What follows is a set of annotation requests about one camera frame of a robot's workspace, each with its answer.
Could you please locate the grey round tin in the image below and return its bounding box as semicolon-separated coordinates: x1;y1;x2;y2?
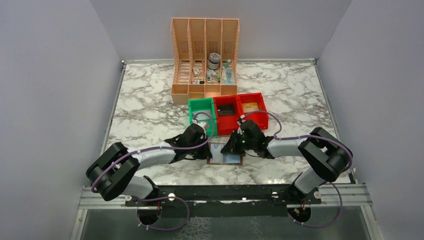
206;52;221;70

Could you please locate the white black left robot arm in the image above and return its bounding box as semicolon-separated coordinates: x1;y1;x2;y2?
85;121;212;206

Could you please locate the red plastic bin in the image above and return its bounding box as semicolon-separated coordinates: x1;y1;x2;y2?
236;92;269;130
213;95;241;136

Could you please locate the small red black item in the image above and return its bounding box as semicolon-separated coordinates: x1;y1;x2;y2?
192;79;205;85

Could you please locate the black card with chip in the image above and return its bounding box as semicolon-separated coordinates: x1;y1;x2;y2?
217;104;236;116

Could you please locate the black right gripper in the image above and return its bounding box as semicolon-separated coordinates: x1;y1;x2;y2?
220;130;256;155

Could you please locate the black card in red bin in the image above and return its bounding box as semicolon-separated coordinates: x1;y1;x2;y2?
217;108;236;117

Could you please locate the small grey white bottle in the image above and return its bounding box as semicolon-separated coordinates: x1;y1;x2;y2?
206;73;212;83

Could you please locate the silver card from holder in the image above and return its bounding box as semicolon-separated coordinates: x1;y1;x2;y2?
209;143;225;164

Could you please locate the brown leather card holder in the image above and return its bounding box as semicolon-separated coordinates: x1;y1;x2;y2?
206;142;244;166

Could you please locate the small white box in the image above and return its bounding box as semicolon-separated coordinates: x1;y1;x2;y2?
192;66;201;75

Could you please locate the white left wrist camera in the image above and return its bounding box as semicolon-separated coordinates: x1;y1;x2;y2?
193;120;210;133

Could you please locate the aluminium frame rail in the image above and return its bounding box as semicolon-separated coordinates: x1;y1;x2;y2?
78;183;373;210

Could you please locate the teal packaged item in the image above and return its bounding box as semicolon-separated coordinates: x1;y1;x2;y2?
221;68;235;85

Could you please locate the gold VIP card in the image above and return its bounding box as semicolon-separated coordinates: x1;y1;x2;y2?
241;102;259;113

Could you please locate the orange plastic desk organizer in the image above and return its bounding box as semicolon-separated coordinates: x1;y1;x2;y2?
170;18;240;105

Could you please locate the green white marker pen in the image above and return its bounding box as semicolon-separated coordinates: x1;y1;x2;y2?
209;70;221;83

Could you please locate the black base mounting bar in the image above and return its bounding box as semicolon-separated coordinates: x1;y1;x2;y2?
125;184;322;218

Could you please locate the green plastic bin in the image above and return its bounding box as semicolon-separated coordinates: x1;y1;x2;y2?
188;98;218;137

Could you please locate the silver card in green bin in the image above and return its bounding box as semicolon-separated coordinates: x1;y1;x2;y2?
191;110;214;121

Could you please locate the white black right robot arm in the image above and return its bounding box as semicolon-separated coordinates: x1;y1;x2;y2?
221;120;353;204

